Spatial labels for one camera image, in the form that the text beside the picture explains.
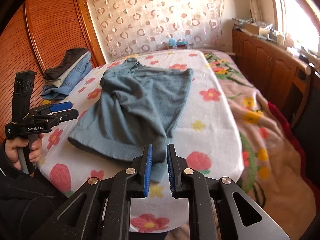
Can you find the blue-grey pants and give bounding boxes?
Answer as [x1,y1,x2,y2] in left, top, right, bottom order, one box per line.
[68,58,193,183]

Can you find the person's left hand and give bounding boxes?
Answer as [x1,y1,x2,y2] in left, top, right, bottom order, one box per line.
[4,133,45,170]

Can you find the folded beige garment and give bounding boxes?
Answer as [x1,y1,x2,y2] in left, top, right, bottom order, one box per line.
[44,51,91,88]

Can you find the white floral strawberry bed sheet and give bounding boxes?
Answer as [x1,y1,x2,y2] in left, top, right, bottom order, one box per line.
[39,50,244,233]

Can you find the folded blue jeans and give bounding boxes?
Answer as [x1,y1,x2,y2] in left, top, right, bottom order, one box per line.
[41,55,92,100]

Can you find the folded black garment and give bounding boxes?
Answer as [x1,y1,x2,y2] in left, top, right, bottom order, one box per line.
[44,48,91,81]

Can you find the person's black sleeve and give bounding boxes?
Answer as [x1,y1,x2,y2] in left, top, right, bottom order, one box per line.
[1,138,67,239]

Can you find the blue item on box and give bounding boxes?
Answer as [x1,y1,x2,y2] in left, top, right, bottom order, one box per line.
[168,38,188,49]

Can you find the sheer circle-pattern curtain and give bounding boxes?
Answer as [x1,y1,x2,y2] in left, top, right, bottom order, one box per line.
[88,0,224,61]

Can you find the wooden window-side cabinet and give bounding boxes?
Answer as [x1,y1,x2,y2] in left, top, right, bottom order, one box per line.
[232,30,312,127]

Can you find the cardboard box on cabinet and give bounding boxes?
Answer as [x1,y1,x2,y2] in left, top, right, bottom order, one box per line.
[245,23,272,37]

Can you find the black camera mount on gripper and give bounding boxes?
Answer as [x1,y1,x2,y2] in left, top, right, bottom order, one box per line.
[12,70,36,123]

